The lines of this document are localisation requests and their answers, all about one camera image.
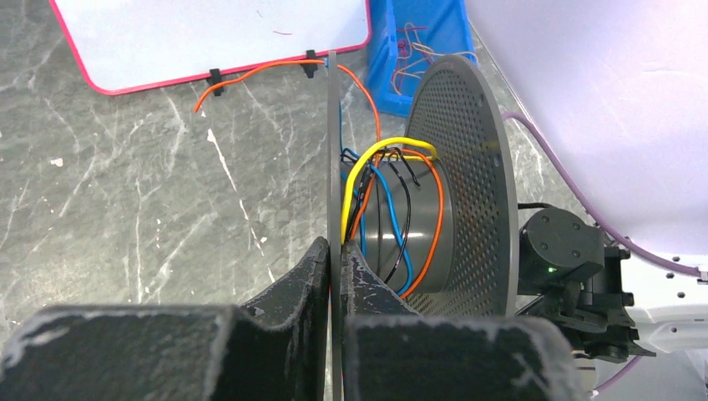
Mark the black whiteboard stand foot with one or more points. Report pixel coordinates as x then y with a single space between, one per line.
214 79
310 68

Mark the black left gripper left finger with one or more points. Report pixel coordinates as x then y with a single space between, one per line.
272 347

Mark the blue plastic bin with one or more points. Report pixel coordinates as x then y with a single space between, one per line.
408 36

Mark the black perforated cable spool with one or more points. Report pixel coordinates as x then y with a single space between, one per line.
454 108

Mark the red framed whiteboard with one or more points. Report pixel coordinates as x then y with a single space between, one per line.
127 46

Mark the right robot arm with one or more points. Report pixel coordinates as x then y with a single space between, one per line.
642 319

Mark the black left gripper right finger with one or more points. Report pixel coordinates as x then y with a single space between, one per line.
391 352

